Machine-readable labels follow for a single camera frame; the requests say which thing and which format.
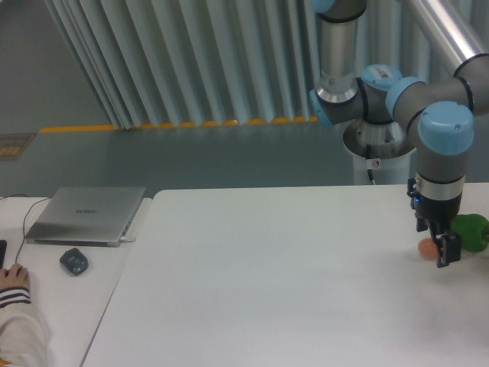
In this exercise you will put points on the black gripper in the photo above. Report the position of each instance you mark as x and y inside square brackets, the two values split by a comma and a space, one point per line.
[436, 215]

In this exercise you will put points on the black phone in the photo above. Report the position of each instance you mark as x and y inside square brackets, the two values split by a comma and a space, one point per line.
[3, 248]

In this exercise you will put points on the silver closed laptop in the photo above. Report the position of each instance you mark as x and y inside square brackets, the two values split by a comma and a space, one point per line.
[91, 216]

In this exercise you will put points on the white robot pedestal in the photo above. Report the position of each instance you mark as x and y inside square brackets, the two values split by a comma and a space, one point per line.
[381, 154]

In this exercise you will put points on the cream striped sleeve forearm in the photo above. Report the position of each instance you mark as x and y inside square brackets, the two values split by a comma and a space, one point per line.
[23, 335]

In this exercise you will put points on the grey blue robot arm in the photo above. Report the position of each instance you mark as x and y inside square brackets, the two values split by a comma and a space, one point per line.
[437, 119]

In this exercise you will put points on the green bell pepper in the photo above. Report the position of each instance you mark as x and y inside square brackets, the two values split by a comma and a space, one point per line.
[473, 231]

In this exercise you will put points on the person's hand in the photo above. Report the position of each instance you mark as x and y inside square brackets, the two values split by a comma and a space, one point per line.
[15, 281]

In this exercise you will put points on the brown egg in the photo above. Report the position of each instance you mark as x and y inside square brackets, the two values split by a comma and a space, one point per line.
[427, 249]

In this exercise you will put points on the folding white partition screen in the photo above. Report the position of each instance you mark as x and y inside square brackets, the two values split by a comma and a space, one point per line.
[177, 62]

